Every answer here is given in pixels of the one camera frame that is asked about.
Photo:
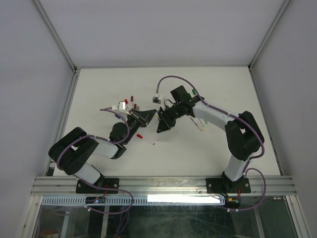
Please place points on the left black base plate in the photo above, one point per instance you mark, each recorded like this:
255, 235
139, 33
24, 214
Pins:
102, 185

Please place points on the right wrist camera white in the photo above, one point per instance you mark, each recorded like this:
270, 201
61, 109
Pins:
156, 98

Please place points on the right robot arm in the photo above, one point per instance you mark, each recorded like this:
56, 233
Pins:
243, 135

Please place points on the white slotted cable duct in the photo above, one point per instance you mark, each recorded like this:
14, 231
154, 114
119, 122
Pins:
162, 199

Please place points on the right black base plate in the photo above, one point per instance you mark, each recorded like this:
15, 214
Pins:
229, 184

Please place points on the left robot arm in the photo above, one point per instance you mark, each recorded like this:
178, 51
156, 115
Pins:
72, 152

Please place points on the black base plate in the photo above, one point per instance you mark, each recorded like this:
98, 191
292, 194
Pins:
102, 185
229, 184

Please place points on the aluminium front rail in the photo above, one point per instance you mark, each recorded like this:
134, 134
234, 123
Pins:
250, 186

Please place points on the yellow pen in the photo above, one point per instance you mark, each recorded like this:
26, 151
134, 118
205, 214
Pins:
196, 124

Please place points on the red square-cap pen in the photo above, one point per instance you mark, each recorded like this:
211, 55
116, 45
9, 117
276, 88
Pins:
145, 139

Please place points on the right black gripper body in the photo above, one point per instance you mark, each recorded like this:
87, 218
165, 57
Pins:
170, 114

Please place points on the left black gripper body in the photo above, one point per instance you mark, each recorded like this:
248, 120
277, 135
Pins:
134, 122

